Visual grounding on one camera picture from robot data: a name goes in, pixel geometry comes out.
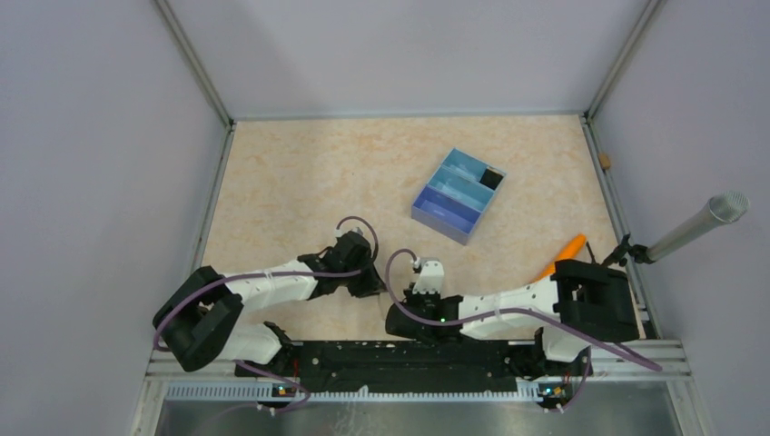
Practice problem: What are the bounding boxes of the blue three-compartment box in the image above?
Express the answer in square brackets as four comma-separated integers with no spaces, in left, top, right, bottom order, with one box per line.
[410,148,507,245]

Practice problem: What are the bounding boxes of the black credit card stack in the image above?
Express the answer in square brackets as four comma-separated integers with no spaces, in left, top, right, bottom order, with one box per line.
[479,167,505,191]

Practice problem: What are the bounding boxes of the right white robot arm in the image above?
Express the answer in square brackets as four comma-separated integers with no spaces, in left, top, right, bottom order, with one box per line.
[385,258,644,374]

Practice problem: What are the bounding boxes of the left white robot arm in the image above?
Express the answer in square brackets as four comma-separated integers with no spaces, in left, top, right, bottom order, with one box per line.
[152,231,385,376]

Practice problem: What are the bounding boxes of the orange cylindrical object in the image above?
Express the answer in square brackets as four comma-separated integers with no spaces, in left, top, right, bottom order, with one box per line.
[533,233,587,282]

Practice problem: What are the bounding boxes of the small tan block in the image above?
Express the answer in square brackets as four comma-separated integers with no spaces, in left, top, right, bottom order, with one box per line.
[597,153,612,171]

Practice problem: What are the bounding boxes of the silver microphone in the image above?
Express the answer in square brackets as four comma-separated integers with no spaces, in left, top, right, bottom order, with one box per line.
[601,191,751,269]

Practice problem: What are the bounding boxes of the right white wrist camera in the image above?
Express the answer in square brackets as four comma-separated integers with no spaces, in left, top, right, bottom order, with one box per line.
[410,257,445,296]

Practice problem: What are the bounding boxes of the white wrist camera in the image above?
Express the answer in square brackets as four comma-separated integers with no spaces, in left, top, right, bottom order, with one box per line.
[335,227,367,243]
[410,257,445,296]

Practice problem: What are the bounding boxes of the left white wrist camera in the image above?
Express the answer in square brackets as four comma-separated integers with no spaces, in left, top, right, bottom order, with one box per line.
[335,227,367,243]

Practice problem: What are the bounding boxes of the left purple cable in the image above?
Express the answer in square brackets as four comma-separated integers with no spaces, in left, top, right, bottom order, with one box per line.
[152,216,381,415]

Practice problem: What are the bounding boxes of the purple cable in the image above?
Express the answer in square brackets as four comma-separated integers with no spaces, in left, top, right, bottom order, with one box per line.
[152,216,381,415]
[384,248,663,411]

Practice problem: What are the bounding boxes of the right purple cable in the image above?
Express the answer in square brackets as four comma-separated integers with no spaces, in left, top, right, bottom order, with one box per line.
[384,248,663,411]

